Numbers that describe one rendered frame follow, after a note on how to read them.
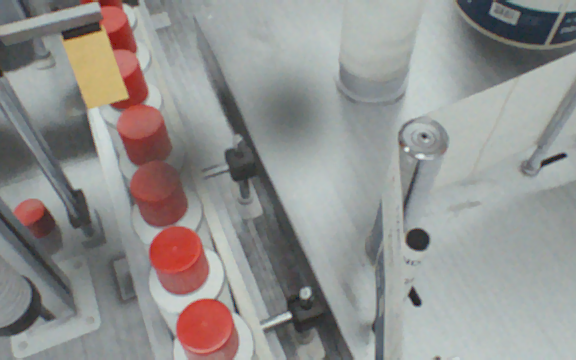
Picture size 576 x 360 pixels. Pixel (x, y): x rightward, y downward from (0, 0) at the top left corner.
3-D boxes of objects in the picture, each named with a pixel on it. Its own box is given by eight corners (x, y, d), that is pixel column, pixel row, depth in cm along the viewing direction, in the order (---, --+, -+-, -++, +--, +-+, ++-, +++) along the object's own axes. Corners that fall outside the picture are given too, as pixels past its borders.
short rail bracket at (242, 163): (262, 204, 65) (256, 143, 55) (238, 213, 65) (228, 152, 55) (252, 183, 67) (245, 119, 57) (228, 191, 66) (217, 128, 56)
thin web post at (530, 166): (542, 172, 62) (626, 47, 46) (527, 177, 62) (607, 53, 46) (531, 158, 63) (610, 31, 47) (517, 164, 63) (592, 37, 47)
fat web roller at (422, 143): (418, 260, 56) (467, 150, 40) (377, 276, 55) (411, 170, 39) (396, 222, 58) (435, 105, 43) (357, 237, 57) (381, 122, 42)
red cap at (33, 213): (19, 222, 64) (7, 207, 61) (48, 206, 65) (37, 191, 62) (30, 244, 62) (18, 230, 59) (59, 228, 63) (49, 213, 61)
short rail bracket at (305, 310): (323, 343, 57) (330, 300, 47) (265, 367, 55) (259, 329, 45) (311, 314, 58) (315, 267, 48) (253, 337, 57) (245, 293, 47)
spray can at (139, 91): (197, 214, 59) (158, 78, 42) (148, 229, 58) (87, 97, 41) (184, 175, 61) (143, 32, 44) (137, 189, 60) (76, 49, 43)
